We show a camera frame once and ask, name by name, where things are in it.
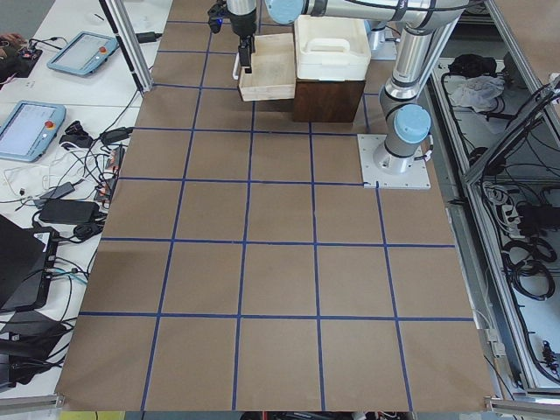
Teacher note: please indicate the black laptop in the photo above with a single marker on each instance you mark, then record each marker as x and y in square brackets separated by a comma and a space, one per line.
[27, 255]

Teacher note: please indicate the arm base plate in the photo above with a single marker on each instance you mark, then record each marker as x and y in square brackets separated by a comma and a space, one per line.
[381, 170]

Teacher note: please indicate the black power adapter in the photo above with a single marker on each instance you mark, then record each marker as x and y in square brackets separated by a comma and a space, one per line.
[62, 211]

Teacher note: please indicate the white crumpled cloth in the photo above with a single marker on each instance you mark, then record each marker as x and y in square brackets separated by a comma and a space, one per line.
[479, 94]

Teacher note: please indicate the lower blue teach pendant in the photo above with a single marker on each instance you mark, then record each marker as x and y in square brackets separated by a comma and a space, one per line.
[29, 129]

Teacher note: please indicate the white plastic tray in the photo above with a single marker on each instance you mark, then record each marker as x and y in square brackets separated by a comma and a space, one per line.
[331, 48]

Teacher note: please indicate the aluminium frame post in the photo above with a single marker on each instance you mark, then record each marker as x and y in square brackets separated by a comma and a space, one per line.
[121, 26]

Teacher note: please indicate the dark wooden cabinet box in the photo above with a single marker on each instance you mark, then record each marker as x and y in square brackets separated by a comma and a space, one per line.
[318, 101]

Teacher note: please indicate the upper blue teach pendant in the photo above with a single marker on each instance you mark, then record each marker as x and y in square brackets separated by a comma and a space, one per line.
[84, 54]

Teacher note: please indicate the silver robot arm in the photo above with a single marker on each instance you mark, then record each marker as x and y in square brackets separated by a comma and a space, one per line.
[427, 27]

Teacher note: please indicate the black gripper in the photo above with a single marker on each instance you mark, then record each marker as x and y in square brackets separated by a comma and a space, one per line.
[241, 25]

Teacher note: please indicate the small black power brick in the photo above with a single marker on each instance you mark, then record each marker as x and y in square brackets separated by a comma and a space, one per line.
[148, 37]

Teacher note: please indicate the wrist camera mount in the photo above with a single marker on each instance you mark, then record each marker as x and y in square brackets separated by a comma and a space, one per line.
[216, 15]

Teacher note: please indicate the wooden drawer with white handle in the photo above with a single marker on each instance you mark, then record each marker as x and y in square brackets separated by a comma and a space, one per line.
[273, 74]

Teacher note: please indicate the blue teach pendant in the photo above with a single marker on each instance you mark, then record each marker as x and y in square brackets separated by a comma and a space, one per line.
[84, 54]
[29, 129]

